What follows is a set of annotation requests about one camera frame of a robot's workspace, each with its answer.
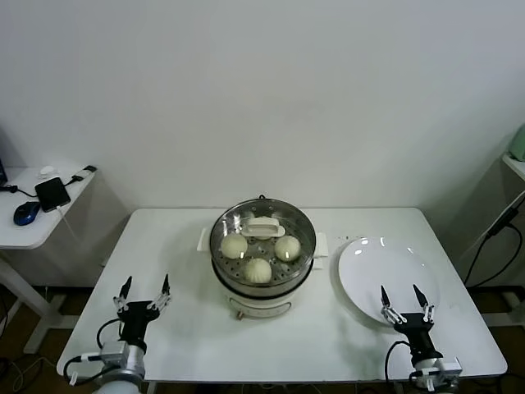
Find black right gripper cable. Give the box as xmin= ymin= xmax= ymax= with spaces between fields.
xmin=385 ymin=339 xmax=413 ymax=383

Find black smartphone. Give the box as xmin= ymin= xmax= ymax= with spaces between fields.
xmin=34 ymin=176 xmax=71 ymax=213

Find black power cable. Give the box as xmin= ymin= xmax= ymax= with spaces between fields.
xmin=465 ymin=203 xmax=525 ymax=288

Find pale green object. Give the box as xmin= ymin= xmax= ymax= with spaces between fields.
xmin=509 ymin=125 xmax=525 ymax=161

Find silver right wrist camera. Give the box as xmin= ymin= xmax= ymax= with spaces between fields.
xmin=436 ymin=356 xmax=463 ymax=377

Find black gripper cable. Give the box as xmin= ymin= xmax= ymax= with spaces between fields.
xmin=385 ymin=339 xmax=413 ymax=383
xmin=96 ymin=318 xmax=124 ymax=350

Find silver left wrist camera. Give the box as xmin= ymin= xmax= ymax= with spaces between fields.
xmin=99 ymin=341 xmax=127 ymax=363

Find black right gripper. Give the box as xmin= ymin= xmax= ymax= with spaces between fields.
xmin=379 ymin=282 xmax=436 ymax=355

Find round white plate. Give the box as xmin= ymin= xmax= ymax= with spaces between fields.
xmin=338 ymin=236 xmax=443 ymax=329

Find dark laptop screen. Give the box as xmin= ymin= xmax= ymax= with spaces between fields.
xmin=0 ymin=122 xmax=10 ymax=186

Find glass lid with cream handle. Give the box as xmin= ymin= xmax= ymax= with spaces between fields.
xmin=210 ymin=199 xmax=319 ymax=291

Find blue computer mouse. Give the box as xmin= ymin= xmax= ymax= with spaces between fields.
xmin=12 ymin=200 xmax=42 ymax=226

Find cream electric cooking pot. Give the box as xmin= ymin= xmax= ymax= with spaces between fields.
xmin=196 ymin=227 xmax=331 ymax=322

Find white power cable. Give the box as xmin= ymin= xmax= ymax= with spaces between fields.
xmin=457 ymin=190 xmax=525 ymax=259

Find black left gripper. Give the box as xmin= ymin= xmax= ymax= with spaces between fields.
xmin=113 ymin=273 xmax=171 ymax=346

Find white side table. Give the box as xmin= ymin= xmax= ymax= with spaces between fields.
xmin=0 ymin=165 xmax=128 ymax=354

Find white charging cable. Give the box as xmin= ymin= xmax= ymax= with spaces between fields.
xmin=57 ymin=204 xmax=89 ymax=251

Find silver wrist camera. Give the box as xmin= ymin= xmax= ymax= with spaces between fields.
xmin=99 ymin=341 xmax=127 ymax=363
xmin=436 ymin=356 xmax=463 ymax=377

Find black cable with plug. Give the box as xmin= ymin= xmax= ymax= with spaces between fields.
xmin=0 ymin=183 xmax=39 ymax=197

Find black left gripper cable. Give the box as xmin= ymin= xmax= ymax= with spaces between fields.
xmin=96 ymin=318 xmax=124 ymax=350

